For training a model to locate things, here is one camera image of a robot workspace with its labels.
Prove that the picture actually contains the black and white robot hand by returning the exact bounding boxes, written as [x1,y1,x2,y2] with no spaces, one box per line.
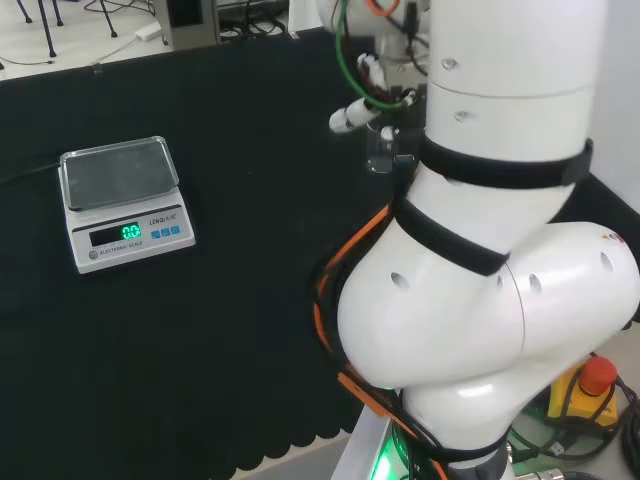
[328,83,429,167]

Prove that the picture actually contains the small clear glass beaker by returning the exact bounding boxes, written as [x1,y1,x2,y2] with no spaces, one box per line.
[365,123,402,174]

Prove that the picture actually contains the black scalloped-edge cloth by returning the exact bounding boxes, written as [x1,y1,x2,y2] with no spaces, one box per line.
[0,27,640,476]

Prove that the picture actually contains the grey metal cabinet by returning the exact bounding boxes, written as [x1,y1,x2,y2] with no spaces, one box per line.
[160,0,222,50]

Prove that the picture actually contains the white electronic balance steel pan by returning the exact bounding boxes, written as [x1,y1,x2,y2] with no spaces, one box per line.
[58,134,197,275]

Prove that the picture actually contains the black chair legs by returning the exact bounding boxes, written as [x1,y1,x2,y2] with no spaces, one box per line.
[13,0,120,57]

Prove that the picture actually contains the yellow stop button box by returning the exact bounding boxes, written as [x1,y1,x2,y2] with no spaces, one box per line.
[546,353,622,432]

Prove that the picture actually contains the green robot cable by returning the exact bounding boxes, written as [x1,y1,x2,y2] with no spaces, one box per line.
[333,0,409,110]

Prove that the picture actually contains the orange robot cable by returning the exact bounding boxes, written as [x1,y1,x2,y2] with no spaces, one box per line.
[311,203,454,480]

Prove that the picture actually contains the black stop button cable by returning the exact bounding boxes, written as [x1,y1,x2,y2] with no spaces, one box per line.
[508,373,640,480]

